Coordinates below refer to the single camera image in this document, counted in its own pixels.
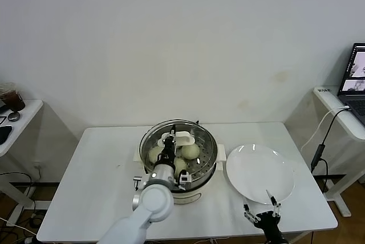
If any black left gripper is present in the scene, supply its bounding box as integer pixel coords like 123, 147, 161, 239
156, 125, 178, 166

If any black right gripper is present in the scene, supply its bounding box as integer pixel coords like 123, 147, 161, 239
242, 189, 287, 244

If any white steamed baozi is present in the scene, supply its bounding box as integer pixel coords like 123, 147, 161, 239
148, 146, 165, 164
181, 144, 201, 161
173, 157, 188, 178

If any steel steamer basket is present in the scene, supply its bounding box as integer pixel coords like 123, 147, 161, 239
133, 120, 226, 185

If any white round plate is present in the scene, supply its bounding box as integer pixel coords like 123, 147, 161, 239
226, 144, 295, 205

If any white electric cooker pot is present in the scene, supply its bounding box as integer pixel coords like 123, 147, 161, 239
144, 166, 218, 206

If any white side desk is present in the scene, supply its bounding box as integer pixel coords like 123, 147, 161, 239
285, 86, 365, 218
0, 99, 43, 210

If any laptop computer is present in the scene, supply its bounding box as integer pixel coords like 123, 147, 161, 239
336, 42, 365, 127

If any plastic cup iced coffee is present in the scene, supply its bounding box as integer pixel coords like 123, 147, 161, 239
0, 82, 26, 113

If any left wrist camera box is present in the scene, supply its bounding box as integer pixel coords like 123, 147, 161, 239
173, 171, 191, 192

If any black cable with adapter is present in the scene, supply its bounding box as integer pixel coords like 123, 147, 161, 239
310, 109, 350, 196

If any white charging cable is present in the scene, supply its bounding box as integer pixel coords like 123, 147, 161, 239
299, 106, 349, 151

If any black floor cable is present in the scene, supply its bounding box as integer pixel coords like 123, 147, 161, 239
0, 172, 37, 227

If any white floor cable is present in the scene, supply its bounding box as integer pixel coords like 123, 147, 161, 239
0, 217, 38, 238

